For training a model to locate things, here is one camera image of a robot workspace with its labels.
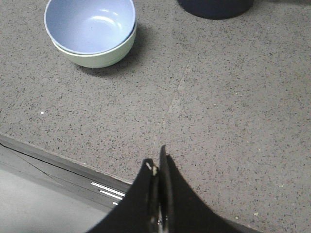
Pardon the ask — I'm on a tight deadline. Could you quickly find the dark blue saucepan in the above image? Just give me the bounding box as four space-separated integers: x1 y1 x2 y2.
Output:
177 0 254 19

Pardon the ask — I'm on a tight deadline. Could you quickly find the green bowl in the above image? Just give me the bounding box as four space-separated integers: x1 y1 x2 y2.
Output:
52 23 137 68

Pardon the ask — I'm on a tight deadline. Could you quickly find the blue bowl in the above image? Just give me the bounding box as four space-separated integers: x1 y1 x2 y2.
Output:
44 0 136 55

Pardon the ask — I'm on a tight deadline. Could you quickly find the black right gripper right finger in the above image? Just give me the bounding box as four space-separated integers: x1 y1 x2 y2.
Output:
159 145 258 233

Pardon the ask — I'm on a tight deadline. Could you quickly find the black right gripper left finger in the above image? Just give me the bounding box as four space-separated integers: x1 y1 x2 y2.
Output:
89 159 159 233

